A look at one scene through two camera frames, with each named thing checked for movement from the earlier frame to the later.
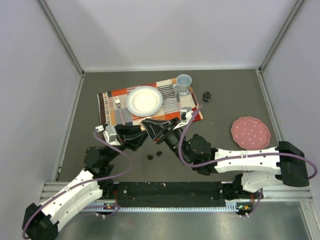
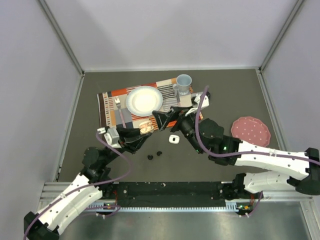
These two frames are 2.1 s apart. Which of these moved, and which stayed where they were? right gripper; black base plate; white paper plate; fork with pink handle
Moved: right gripper
Stayed: fork with pink handle; black base plate; white paper plate
